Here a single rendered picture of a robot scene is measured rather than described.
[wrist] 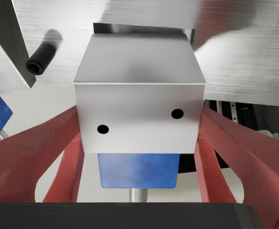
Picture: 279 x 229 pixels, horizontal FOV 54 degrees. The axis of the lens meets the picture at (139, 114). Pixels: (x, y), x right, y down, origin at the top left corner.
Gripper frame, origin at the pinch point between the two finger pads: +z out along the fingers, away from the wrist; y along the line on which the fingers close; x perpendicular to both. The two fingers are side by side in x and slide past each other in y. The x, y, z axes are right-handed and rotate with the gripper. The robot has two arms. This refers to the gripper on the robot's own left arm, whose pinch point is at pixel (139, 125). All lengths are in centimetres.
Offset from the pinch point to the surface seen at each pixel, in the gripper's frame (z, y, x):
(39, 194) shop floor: 131, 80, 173
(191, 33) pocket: 6.9, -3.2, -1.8
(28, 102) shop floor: 114, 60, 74
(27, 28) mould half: 5.4, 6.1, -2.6
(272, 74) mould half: 3.7, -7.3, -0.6
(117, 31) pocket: 7.6, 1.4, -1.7
